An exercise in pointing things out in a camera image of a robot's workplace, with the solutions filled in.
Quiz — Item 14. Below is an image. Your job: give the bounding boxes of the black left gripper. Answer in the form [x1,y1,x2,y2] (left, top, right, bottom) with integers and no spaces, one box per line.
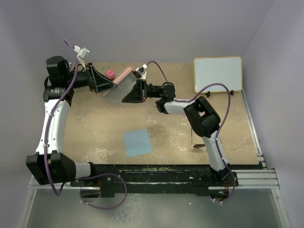
[65,63,117,94]

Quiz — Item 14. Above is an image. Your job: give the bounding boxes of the aluminium frame rail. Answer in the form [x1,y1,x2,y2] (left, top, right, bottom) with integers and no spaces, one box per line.
[234,153,280,189]

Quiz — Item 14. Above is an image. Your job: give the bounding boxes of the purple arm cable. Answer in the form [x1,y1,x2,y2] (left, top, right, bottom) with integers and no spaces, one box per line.
[145,60,238,205]
[42,38,128,210]

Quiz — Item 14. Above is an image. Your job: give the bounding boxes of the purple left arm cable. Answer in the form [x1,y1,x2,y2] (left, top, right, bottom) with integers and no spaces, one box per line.
[42,38,128,210]

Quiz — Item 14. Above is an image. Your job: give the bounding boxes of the pink glasses case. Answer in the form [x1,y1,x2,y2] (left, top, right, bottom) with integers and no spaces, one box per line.
[102,67,137,106]

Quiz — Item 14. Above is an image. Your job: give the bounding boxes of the gold aviator sunglasses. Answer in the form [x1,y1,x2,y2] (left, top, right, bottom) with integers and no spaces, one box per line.
[191,127,205,149]

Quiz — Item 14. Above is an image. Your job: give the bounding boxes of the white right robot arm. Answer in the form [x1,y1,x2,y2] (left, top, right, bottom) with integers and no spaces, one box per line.
[122,79,231,186]

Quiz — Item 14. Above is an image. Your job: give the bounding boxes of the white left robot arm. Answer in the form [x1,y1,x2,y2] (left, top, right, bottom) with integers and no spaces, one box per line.
[26,56,117,186]

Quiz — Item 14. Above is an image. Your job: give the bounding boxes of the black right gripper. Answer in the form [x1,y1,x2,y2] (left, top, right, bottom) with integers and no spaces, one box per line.
[123,79,161,103]

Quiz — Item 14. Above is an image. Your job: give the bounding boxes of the blue cleaning cloth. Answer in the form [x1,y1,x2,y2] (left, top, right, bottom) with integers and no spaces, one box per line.
[123,129,152,157]

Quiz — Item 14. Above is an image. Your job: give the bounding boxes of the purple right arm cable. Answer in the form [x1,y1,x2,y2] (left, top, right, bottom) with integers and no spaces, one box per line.
[145,60,238,205]

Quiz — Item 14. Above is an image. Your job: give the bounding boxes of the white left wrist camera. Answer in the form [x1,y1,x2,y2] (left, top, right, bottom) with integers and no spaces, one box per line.
[74,46,90,68]

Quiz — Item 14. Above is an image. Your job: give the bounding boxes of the small whiteboard wooden frame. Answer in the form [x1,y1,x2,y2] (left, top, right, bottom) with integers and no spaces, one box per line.
[193,56,243,93]

